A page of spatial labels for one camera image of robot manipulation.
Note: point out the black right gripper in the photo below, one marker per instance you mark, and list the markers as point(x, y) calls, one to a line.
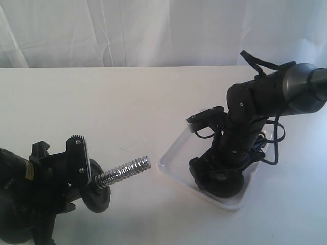
point(232, 147)

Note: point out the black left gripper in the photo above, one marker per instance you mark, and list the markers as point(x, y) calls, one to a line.
point(48, 193)

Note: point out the silver threaded dumbbell bar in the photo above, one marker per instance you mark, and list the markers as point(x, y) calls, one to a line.
point(122, 172)

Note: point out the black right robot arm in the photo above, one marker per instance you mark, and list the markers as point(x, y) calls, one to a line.
point(293, 89)

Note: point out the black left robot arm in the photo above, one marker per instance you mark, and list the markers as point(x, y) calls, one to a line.
point(14, 169)

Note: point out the white rectangular plastic tray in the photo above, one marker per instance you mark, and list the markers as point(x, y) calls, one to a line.
point(174, 165)

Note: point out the white backdrop curtain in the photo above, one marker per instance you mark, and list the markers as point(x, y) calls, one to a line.
point(160, 33)

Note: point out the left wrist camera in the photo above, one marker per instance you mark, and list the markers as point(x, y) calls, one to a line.
point(77, 161)

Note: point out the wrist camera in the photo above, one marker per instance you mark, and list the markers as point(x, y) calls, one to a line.
point(77, 161)
point(213, 118)

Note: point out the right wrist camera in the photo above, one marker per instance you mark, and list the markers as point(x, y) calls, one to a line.
point(213, 118)

